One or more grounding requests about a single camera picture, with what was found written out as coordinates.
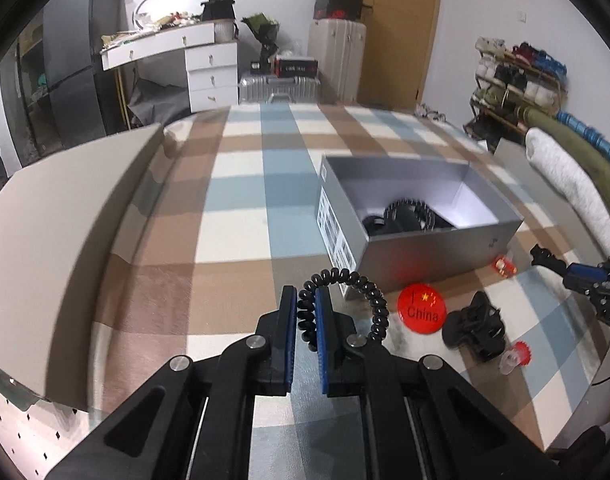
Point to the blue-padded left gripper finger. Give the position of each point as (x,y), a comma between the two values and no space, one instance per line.
(193,419)

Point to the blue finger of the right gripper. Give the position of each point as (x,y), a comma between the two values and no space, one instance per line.
(580,273)

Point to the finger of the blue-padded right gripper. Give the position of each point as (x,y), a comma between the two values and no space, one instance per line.
(420,419)

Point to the red clear ring charm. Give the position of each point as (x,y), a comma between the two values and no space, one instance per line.
(504,266)

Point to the black hair claw clip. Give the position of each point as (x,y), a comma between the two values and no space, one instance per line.
(478,326)

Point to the white rolled blanket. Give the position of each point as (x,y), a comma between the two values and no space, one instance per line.
(569,179)

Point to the olive green rolled blanket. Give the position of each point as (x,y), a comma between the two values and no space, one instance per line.
(591,161)

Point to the small red gear charm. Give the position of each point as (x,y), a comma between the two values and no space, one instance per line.
(517,355)

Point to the red China badge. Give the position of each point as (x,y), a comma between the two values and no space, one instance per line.
(421,309)

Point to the blue plaid rolled blanket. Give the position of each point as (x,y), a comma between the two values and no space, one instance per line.
(588,133)

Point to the black items in box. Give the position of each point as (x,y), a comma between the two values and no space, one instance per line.
(379,225)

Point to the grey cardboard box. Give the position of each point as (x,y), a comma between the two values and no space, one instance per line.
(353,188)

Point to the shoe rack with shoes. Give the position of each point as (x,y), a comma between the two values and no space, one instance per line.
(509,81)

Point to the wooden door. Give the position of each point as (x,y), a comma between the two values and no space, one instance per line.
(400,38)

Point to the black refrigerator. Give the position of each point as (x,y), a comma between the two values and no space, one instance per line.
(69,98)

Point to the white upright suitcase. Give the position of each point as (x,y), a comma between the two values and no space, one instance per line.
(338,47)

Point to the silver suitcase lying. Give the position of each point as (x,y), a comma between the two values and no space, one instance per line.
(255,89)

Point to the white desk with drawers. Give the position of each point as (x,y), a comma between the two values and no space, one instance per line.
(210,58)

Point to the black red shoe box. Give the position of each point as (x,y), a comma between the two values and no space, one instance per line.
(295,66)

